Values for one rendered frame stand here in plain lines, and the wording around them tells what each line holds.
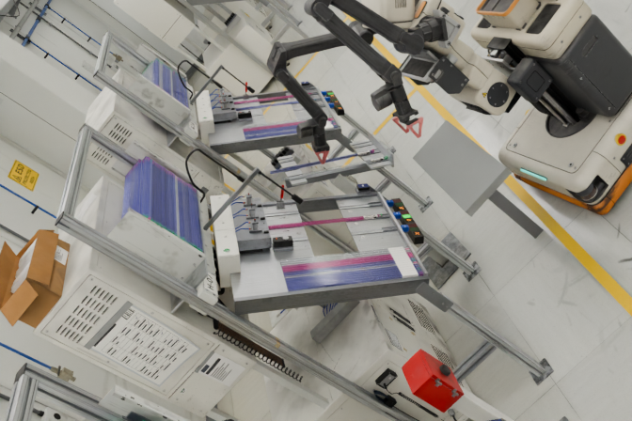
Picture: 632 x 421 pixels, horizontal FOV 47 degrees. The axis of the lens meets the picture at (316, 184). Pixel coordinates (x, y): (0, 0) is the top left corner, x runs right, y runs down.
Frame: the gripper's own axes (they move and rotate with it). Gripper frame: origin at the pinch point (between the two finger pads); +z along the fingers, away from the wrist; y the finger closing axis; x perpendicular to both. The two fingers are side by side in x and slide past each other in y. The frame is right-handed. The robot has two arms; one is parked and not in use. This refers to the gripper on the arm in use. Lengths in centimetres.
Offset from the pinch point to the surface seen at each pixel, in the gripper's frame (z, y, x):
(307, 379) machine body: 68, 65, -32
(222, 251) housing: -2, 67, -56
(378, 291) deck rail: 15, 92, -5
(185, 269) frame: -5, 79, -71
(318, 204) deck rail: 9.2, 24.1, -9.4
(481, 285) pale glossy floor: 66, 33, 63
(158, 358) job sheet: 23, 87, -86
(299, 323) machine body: 63, 32, -27
